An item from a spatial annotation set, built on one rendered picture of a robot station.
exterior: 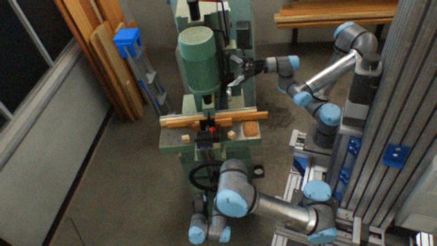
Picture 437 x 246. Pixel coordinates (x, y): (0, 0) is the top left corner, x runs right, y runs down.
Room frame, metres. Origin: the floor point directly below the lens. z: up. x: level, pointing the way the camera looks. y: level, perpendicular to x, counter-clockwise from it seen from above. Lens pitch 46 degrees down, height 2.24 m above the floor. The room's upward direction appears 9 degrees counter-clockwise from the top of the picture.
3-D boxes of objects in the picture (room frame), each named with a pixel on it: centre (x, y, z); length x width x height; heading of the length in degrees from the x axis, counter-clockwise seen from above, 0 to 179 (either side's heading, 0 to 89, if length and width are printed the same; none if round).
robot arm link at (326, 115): (1.11, -0.61, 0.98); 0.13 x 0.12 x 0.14; 15
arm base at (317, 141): (1.10, -0.61, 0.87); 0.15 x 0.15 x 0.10
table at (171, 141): (1.20, 0.07, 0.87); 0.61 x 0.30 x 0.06; 85
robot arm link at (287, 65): (1.17, -0.37, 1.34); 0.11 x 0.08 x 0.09; 85
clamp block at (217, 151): (1.11, 0.07, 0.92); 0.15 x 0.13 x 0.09; 85
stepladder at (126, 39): (2.09, 0.52, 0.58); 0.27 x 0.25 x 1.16; 77
